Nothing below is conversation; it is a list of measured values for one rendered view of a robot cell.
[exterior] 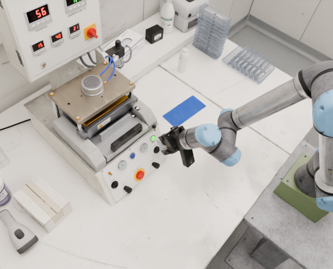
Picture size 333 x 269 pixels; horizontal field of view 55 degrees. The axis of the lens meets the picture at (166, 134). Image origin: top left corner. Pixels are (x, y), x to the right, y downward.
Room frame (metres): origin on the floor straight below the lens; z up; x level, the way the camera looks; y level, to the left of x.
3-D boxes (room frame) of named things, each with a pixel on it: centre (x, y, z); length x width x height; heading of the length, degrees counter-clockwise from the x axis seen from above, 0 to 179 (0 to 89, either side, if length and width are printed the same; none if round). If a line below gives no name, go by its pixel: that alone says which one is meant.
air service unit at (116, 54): (1.06, 0.27, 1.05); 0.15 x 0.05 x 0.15; 144
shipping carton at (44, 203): (0.46, 0.43, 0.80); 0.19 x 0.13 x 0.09; 57
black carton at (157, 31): (1.55, 0.16, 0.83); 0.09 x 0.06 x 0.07; 140
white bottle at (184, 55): (1.38, -0.03, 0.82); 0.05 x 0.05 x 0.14
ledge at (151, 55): (1.53, 0.19, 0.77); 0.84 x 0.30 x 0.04; 147
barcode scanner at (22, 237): (0.35, 0.50, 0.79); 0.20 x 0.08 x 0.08; 57
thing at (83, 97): (0.84, 0.31, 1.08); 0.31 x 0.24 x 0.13; 144
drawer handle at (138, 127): (0.70, 0.15, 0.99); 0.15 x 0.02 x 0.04; 144
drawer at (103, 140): (0.78, 0.26, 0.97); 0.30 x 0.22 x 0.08; 54
